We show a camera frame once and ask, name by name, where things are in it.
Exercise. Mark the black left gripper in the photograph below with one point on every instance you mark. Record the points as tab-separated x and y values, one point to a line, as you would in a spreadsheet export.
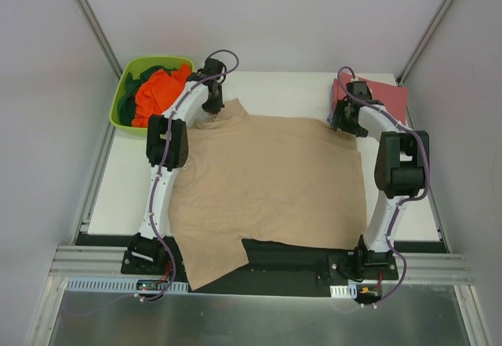
214	100

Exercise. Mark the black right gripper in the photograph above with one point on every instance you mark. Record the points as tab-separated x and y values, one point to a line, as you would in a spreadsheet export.
343	118

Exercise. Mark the beige t shirt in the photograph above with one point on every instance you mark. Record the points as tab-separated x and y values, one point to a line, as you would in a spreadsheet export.
272	179

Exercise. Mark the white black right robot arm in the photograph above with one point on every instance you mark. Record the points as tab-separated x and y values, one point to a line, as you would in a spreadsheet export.
401	174

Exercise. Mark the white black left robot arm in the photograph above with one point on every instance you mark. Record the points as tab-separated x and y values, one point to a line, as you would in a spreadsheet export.
167	152

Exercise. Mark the folded purple t shirt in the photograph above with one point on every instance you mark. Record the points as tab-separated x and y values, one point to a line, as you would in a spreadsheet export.
330	116

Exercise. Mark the folded red t shirt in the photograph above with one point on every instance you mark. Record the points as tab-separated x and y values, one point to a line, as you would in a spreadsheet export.
394	98

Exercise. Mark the orange t shirt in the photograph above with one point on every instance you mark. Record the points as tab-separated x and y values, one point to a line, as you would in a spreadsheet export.
159	92

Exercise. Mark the dark green t shirt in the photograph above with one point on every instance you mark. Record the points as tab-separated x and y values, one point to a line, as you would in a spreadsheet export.
127	103

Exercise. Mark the green plastic basket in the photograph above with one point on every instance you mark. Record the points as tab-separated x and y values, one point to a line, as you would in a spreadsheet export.
135	67

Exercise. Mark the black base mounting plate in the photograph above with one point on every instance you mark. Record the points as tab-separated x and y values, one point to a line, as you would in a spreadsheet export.
274	269

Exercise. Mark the right aluminium corner post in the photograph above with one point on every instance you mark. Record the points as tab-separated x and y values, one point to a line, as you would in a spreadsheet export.
425	39

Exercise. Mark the aluminium corner post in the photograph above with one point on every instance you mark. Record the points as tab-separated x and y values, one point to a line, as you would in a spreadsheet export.
98	33
425	39

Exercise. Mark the right white cable duct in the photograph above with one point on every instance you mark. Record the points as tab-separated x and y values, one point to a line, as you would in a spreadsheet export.
344	292

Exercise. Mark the white cable duct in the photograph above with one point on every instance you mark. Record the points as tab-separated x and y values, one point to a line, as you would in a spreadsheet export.
344	292
121	285

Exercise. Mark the left white cable duct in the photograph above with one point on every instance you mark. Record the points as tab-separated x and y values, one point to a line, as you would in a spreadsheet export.
121	285

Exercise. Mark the left aluminium corner post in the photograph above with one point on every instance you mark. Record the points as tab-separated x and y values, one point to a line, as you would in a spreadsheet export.
98	33

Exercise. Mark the aluminium front frame rail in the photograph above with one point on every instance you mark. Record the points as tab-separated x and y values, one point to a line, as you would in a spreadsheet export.
93	261

